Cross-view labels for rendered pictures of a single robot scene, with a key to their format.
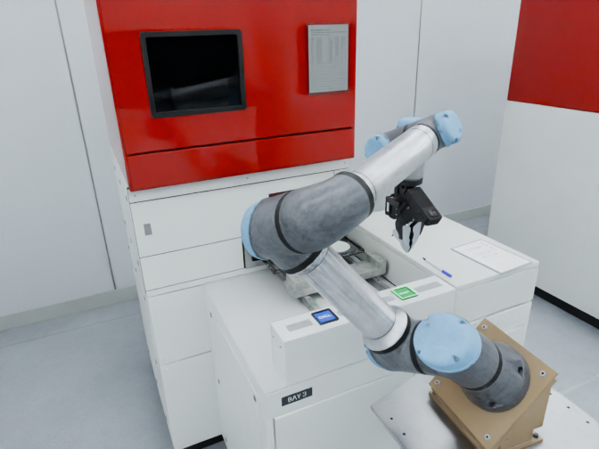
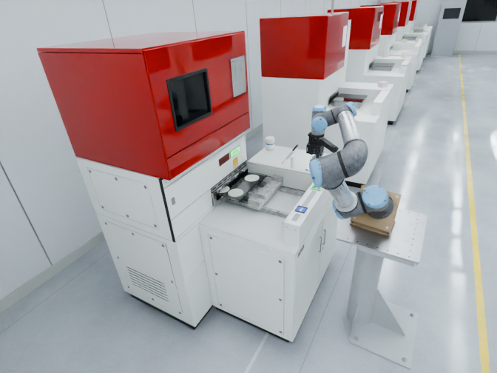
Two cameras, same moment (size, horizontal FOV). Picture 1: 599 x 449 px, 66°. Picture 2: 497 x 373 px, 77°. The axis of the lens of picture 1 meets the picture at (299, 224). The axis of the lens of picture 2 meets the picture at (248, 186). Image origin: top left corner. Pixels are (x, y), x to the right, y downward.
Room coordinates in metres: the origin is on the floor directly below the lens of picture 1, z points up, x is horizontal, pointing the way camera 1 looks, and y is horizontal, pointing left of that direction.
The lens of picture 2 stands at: (0.05, 0.95, 1.93)
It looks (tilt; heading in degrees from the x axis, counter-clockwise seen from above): 30 degrees down; 326
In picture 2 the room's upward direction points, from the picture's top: 4 degrees counter-clockwise
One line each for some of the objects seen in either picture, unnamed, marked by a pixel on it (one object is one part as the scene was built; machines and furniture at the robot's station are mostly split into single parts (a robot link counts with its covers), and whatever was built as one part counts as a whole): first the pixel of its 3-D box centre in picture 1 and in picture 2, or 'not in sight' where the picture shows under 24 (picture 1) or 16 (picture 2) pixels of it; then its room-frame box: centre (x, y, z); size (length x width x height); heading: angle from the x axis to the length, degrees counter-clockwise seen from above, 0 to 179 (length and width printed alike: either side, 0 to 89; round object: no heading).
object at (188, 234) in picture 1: (251, 223); (212, 178); (1.58, 0.18, 1.02); 0.82 x 0.03 x 0.40; 114
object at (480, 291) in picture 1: (431, 254); (296, 167); (1.53, -0.48, 0.89); 0.62 x 0.35 x 0.14; 24
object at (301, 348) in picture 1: (366, 325); (309, 208); (1.10, -0.18, 0.89); 0.55 x 0.09 x 0.14; 114
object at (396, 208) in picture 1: (406, 198); (316, 143); (1.17, -0.29, 1.25); 0.09 x 0.08 x 0.12; 24
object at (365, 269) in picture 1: (336, 277); (266, 192); (1.43, -0.12, 0.87); 0.36 x 0.08 x 0.03; 114
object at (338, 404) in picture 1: (358, 386); (279, 243); (1.40, -0.21, 0.41); 0.97 x 0.64 x 0.82; 114
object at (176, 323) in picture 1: (236, 316); (186, 240); (1.89, 0.32, 0.41); 0.82 x 0.71 x 0.82; 114
